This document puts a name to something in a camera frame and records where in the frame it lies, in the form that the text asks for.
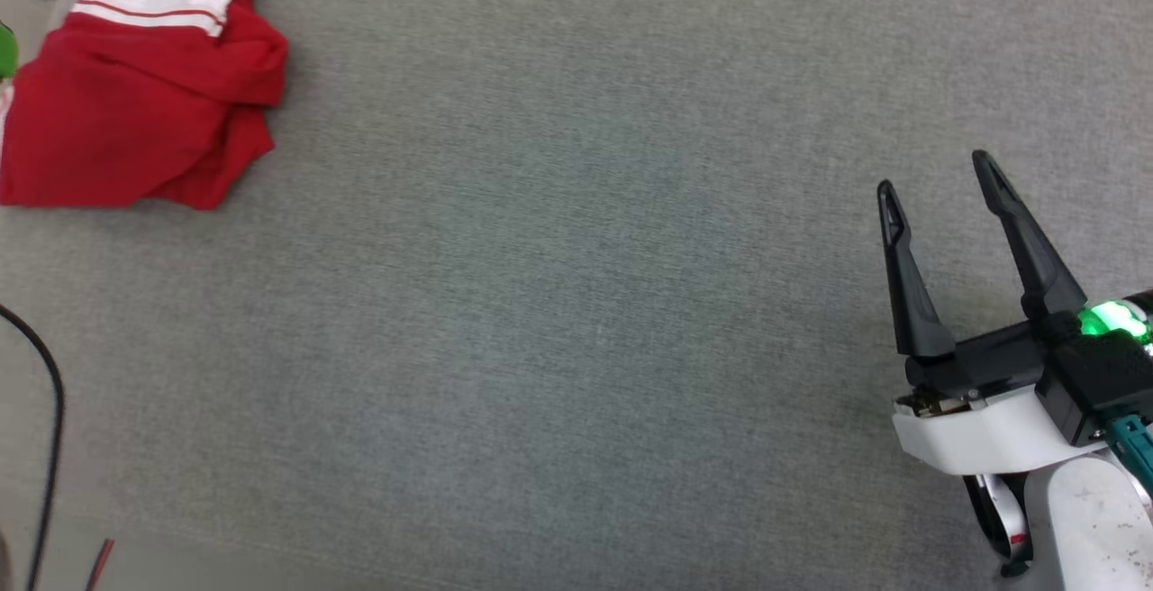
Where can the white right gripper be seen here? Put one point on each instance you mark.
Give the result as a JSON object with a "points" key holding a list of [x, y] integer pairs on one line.
{"points": [[982, 438]]}

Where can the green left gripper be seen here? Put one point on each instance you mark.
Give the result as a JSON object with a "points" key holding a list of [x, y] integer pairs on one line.
{"points": [[6, 52]]}

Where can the red and white shirt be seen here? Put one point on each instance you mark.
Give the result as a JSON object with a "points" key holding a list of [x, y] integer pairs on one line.
{"points": [[126, 113]]}

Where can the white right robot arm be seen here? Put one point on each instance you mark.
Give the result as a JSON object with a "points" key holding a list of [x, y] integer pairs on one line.
{"points": [[1090, 528]]}

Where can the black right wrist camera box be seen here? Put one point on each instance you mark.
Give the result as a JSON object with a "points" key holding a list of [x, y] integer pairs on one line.
{"points": [[1103, 384]]}

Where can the teal right camera connector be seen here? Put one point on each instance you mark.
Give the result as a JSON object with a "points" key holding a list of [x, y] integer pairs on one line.
{"points": [[1133, 447]]}

